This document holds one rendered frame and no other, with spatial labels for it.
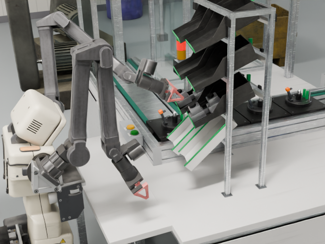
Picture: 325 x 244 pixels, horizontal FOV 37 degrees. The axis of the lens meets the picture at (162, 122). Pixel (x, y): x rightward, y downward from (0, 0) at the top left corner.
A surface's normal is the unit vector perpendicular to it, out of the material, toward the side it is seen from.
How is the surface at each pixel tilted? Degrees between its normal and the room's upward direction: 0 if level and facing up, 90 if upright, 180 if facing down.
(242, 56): 90
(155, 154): 90
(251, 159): 0
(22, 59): 102
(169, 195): 0
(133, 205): 0
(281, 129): 90
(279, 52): 90
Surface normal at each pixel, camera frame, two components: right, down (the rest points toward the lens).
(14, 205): -0.04, -0.90
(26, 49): 0.26, 0.58
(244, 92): 0.17, 0.42
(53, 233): 0.38, 0.39
